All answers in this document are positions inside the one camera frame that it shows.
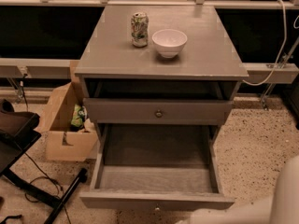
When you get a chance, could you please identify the grey drawer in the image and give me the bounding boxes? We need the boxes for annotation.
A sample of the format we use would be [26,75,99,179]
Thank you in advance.
[84,98,233,126]
[80,124,235,211]

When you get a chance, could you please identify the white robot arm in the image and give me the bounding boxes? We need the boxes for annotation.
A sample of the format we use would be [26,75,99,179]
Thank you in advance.
[176,156,299,224]

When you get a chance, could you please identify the white ceramic bowl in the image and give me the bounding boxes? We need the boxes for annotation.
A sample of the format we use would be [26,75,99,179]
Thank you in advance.
[151,29,188,58]

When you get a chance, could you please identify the green snack bag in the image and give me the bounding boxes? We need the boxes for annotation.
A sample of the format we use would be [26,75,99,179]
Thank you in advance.
[70,105,87,130]

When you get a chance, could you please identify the green white soda can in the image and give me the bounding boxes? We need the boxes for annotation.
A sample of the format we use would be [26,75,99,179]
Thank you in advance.
[131,12,149,48]

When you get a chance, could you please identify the open cardboard box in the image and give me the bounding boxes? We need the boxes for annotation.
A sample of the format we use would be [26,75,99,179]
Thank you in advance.
[36,61,98,161]

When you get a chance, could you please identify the black office chair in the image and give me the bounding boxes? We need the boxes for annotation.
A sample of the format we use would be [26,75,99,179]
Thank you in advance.
[0,99,40,175]

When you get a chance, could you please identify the black stand leg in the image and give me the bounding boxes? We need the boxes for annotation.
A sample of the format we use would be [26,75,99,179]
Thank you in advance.
[3,168,87,224]

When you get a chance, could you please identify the white hanging cable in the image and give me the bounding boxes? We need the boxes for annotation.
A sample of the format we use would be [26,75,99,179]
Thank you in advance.
[242,0,288,88]

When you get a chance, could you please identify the black floor cable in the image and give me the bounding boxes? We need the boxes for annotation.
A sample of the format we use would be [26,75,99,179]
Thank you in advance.
[13,143,73,224]

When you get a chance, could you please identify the metal frame rail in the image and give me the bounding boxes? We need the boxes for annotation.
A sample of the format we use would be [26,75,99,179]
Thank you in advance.
[0,59,299,84]

